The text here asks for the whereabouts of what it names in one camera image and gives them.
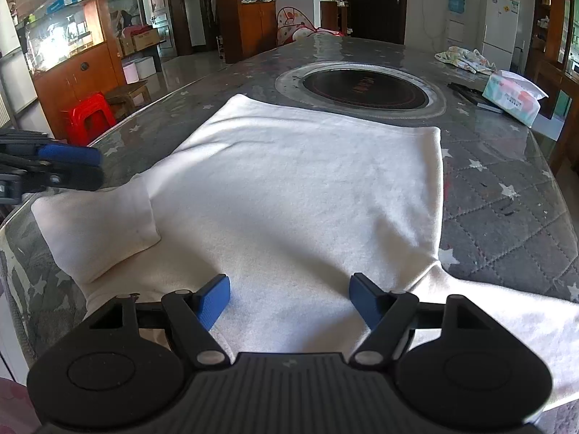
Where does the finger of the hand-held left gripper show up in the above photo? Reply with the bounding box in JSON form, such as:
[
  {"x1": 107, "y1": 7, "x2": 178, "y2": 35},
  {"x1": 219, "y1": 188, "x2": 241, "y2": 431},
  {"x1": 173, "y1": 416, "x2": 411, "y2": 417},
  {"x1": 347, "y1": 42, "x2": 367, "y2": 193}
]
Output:
[
  {"x1": 0, "y1": 132, "x2": 103, "y2": 166},
  {"x1": 0, "y1": 154, "x2": 104, "y2": 192}
]

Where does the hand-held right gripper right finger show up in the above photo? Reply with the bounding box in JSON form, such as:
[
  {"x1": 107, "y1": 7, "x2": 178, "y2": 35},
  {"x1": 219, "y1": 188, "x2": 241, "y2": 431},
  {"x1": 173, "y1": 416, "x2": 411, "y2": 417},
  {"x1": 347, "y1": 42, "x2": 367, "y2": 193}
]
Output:
[{"x1": 349, "y1": 272, "x2": 491, "y2": 368}]

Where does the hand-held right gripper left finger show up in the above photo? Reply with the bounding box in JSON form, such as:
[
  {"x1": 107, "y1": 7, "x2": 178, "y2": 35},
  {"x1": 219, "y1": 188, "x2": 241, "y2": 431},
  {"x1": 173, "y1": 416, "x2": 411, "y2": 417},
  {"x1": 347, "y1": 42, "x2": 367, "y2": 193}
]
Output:
[{"x1": 89, "y1": 273, "x2": 231, "y2": 369}]

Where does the white towel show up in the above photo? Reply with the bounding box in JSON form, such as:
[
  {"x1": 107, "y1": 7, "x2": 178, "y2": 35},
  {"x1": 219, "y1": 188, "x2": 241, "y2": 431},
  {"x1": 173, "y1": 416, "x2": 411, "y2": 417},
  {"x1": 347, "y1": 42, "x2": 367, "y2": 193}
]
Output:
[{"x1": 31, "y1": 93, "x2": 579, "y2": 412}]

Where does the red plastic stool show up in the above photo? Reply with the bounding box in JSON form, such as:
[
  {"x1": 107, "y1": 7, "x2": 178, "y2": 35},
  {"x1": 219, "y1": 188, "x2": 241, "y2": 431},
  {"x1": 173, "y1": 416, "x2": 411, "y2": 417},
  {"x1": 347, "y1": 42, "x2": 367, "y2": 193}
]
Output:
[{"x1": 61, "y1": 93, "x2": 117, "y2": 146}]

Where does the small wooden stool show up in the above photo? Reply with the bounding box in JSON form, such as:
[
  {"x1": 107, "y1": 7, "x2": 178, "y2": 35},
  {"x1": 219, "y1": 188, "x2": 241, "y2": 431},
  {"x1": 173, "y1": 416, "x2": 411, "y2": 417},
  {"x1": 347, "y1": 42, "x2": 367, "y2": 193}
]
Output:
[{"x1": 105, "y1": 80, "x2": 152, "y2": 120}]

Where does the glass display cabinet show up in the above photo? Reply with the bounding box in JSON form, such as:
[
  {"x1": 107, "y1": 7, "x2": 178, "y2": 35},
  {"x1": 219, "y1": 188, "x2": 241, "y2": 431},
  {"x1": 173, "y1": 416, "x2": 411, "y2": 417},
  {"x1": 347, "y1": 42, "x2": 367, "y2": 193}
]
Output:
[{"x1": 0, "y1": 0, "x2": 128, "y2": 143}]

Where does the round black induction cooker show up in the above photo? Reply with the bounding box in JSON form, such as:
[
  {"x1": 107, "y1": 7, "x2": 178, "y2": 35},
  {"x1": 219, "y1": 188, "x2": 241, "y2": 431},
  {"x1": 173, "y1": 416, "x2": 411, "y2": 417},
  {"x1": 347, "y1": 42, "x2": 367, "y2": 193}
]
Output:
[{"x1": 275, "y1": 64, "x2": 448, "y2": 123}]

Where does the pink cloth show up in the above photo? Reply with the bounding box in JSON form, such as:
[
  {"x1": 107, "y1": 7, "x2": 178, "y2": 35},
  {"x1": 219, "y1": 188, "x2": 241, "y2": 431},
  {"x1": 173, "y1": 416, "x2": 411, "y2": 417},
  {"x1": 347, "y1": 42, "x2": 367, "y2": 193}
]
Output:
[{"x1": 0, "y1": 376, "x2": 42, "y2": 434}]

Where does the tall wooden cabinet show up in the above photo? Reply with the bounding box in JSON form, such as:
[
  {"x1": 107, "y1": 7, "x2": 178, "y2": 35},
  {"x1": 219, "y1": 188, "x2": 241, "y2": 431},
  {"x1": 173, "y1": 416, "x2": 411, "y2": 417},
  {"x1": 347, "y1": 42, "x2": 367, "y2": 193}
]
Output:
[{"x1": 212, "y1": 0, "x2": 278, "y2": 64}]

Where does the black remote control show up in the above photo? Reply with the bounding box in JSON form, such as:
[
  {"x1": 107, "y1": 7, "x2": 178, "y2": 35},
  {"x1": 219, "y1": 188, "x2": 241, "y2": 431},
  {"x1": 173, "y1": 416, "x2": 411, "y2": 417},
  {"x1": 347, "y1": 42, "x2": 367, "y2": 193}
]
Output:
[{"x1": 447, "y1": 82, "x2": 505, "y2": 115}]

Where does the tissue pack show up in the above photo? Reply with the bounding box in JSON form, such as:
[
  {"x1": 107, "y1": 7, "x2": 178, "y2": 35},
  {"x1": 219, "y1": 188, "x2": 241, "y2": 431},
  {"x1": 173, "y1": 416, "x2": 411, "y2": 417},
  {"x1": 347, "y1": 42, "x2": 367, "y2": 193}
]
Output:
[{"x1": 482, "y1": 70, "x2": 549, "y2": 128}]

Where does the pink dotted play tent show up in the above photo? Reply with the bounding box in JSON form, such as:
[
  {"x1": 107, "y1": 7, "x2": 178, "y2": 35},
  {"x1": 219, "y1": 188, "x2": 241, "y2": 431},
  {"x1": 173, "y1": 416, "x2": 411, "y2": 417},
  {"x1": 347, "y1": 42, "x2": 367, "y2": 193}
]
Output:
[{"x1": 276, "y1": 6, "x2": 345, "y2": 47}]

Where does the crumpled patterned cloth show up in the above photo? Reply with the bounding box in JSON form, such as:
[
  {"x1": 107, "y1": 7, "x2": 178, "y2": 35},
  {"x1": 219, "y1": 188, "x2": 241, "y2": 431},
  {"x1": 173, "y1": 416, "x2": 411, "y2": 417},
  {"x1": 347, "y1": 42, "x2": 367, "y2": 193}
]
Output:
[{"x1": 435, "y1": 46, "x2": 498, "y2": 75}]

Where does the white water dispenser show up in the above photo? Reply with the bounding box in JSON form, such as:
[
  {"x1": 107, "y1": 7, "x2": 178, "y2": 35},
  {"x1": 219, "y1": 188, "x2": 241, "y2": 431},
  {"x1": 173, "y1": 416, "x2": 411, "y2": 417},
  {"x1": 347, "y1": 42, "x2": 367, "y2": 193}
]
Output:
[{"x1": 445, "y1": 9, "x2": 468, "y2": 51}]

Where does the small wooden side cabinet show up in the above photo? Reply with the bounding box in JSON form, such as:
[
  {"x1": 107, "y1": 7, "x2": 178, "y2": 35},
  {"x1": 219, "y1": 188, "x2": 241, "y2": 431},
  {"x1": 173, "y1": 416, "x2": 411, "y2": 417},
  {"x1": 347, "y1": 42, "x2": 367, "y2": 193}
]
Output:
[{"x1": 320, "y1": 0, "x2": 350, "y2": 35}]

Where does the dark wooden door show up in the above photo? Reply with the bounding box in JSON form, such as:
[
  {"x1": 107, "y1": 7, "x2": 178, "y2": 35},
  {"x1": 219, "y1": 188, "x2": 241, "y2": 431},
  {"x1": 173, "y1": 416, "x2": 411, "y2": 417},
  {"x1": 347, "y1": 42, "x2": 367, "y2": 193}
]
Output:
[{"x1": 346, "y1": 0, "x2": 408, "y2": 45}]

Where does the white fridge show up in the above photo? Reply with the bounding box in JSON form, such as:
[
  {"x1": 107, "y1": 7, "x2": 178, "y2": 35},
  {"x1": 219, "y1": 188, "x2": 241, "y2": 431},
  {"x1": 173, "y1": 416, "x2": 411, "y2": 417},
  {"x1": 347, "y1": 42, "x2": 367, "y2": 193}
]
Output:
[{"x1": 480, "y1": 0, "x2": 521, "y2": 72}]

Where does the wooden wall shelf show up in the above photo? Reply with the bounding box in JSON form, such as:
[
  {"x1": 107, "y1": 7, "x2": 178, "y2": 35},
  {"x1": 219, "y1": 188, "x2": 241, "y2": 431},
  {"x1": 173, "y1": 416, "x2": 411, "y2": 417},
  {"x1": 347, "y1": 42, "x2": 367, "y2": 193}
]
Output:
[{"x1": 525, "y1": 0, "x2": 577, "y2": 77}]

